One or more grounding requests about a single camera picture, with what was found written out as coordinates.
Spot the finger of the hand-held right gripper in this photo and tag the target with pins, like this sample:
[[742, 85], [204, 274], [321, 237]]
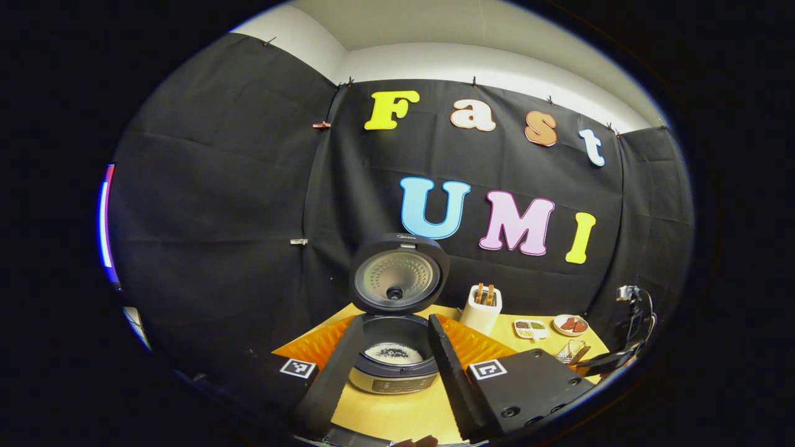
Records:
[[608, 363]]

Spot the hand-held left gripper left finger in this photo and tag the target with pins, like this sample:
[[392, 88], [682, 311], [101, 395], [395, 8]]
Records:
[[332, 385]]

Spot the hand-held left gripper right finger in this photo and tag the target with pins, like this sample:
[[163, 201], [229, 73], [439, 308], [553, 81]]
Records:
[[456, 385]]

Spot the wooden spoon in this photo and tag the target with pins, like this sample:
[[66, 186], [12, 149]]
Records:
[[581, 355]]

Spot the clear chopstick holder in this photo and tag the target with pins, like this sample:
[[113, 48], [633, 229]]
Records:
[[568, 351]]

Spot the dark grey rice cooker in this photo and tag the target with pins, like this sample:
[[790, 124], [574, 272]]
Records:
[[397, 273]]

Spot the red meat slice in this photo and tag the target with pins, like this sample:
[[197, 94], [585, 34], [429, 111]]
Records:
[[567, 323], [580, 326]]

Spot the white plate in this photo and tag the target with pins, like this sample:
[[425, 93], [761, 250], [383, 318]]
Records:
[[559, 328]]

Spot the white toaster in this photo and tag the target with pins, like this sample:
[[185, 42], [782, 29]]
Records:
[[479, 318]]

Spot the white divided bean dish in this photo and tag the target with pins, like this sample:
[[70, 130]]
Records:
[[531, 329]]

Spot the toast slice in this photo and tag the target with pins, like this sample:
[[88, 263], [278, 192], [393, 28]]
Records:
[[479, 293], [490, 295]]

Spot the black backdrop cloth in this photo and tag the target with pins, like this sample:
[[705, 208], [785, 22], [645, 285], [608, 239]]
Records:
[[217, 186]]

